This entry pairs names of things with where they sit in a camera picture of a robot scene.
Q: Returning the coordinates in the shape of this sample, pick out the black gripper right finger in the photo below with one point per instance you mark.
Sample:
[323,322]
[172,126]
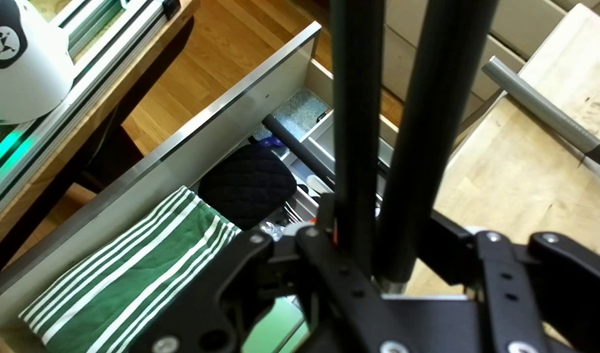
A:
[508,294]

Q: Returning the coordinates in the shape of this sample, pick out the dark quilted pot holder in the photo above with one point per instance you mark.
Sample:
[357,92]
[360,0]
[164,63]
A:
[247,186]

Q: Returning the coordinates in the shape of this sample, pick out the cream kitchen base cabinet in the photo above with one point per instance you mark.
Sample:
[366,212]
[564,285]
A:
[508,32]

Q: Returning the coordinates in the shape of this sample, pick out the steel fronted drawer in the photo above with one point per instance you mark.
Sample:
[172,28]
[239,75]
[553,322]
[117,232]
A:
[182,149]

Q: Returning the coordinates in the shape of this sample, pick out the grey cutlery tray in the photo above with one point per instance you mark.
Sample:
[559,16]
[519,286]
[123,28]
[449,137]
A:
[311,134]

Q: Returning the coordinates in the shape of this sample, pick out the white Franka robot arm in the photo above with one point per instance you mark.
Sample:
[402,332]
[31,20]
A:
[25,71]

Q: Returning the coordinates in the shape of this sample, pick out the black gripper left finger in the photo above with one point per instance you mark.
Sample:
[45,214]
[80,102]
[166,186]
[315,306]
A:
[202,306]

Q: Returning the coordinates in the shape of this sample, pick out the green white striped towel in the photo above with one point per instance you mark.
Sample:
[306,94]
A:
[129,275]

